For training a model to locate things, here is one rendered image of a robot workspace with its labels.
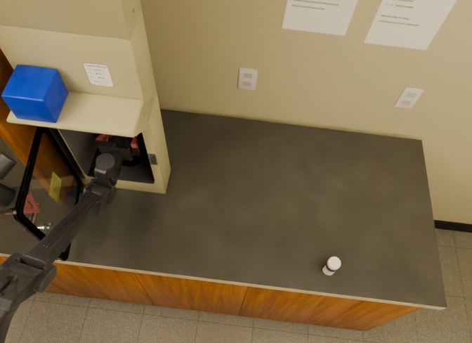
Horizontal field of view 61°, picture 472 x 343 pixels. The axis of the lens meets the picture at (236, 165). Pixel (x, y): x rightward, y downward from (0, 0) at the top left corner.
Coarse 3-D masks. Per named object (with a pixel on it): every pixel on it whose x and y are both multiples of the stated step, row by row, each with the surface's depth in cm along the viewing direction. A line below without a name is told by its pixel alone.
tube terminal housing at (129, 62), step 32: (0, 32) 89; (32, 32) 88; (64, 32) 87; (32, 64) 97; (64, 64) 96; (128, 64) 93; (128, 96) 104; (160, 128) 130; (160, 160) 136; (160, 192) 153
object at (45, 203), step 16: (32, 144) 110; (48, 144) 119; (48, 160) 119; (32, 176) 109; (48, 176) 119; (64, 176) 131; (32, 192) 109; (48, 192) 119; (64, 192) 132; (16, 208) 100; (32, 208) 109; (48, 208) 119; (64, 208) 132
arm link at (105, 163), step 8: (96, 160) 122; (104, 160) 122; (112, 160) 122; (96, 168) 120; (104, 168) 121; (112, 168) 123; (96, 176) 123; (104, 176) 122; (88, 184) 126; (96, 184) 128; (104, 184) 126; (112, 192) 126
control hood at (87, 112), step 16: (80, 96) 104; (96, 96) 104; (112, 96) 105; (64, 112) 101; (80, 112) 101; (96, 112) 101; (112, 112) 102; (128, 112) 102; (144, 112) 106; (64, 128) 99; (80, 128) 99; (96, 128) 99; (112, 128) 99; (128, 128) 100; (144, 128) 108
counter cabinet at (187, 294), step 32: (0, 256) 155; (64, 288) 199; (96, 288) 190; (128, 288) 182; (160, 288) 175; (192, 288) 168; (224, 288) 162; (256, 288) 156; (288, 320) 208; (320, 320) 199; (352, 320) 190; (384, 320) 182
